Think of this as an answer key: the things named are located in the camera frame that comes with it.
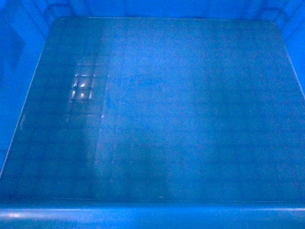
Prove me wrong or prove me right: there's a large blue plastic crate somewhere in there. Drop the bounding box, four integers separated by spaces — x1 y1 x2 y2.
0 0 305 229

